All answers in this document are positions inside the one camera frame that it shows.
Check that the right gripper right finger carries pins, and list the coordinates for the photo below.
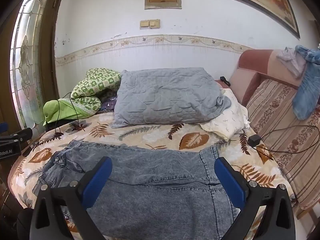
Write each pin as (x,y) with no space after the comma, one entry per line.
(278,219)

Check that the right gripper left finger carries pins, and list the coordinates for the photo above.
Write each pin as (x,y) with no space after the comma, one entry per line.
(48,221)

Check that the grey acid-wash denim pants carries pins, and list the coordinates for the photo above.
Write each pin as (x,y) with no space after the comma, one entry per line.
(150,194)

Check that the green patterned quilt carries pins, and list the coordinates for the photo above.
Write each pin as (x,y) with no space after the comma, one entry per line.
(83,101)

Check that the black power adapter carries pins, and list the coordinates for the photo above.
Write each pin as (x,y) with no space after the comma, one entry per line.
(254,140)

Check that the purple cloth behind pillow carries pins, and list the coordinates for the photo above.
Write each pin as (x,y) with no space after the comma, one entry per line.
(108,99)

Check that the cream white folded cloth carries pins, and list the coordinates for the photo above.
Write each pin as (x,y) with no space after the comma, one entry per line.
(231,121)

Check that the striped floral sofa cushion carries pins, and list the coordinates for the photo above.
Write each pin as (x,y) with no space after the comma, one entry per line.
(294,144)

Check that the blue jeans on sofa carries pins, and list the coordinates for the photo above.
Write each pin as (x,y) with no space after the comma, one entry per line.
(307,96)

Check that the leaf pattern bed blanket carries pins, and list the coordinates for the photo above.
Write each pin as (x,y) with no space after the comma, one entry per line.
(253,164)

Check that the stained glass wooden door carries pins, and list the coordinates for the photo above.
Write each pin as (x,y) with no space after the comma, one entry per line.
(28,77)

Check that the small black object on sofa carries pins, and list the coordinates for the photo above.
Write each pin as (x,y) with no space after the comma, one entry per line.
(224,80)

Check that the grey cloth on sofa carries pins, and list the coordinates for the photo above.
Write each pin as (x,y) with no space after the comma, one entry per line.
(293,61)

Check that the grey quilted pillow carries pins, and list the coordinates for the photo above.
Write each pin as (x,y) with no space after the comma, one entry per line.
(168,96)

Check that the beige wall switches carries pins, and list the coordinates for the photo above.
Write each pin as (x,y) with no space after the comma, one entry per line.
(150,24)

